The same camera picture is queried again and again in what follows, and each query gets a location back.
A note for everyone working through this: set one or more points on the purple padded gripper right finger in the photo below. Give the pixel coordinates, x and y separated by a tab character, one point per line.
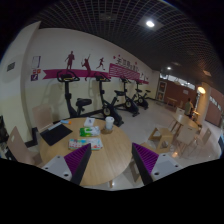
153	166

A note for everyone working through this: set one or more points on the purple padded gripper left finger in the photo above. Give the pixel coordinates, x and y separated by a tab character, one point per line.
72	166

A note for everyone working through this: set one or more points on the colourful flat box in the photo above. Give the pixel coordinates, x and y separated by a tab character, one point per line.
96	143

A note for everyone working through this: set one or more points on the round wooden table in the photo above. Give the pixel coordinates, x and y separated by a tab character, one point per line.
105	164

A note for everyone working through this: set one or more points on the small wooden stool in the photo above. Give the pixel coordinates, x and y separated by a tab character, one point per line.
164	136

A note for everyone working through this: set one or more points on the green wet wipes pack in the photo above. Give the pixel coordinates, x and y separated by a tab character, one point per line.
89	131

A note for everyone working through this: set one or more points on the white tissue pack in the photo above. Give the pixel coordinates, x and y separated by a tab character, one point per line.
89	122

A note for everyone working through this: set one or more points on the light wooden chair right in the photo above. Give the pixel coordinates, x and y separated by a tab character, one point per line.
184	138

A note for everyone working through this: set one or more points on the light wooden chair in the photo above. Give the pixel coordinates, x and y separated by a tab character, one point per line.
184	138
20	151
42	117

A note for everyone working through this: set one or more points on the white paper cup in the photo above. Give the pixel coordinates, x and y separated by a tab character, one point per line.
109	122

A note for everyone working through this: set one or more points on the wooden table at right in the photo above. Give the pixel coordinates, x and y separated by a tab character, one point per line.
181	120

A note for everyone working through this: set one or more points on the light wooden chair back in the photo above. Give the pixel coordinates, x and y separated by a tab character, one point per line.
42	117

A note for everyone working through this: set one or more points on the person in green shirt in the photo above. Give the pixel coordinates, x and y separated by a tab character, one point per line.
188	108

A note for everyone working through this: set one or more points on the round ceiling light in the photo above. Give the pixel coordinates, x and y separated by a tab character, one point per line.
150	24

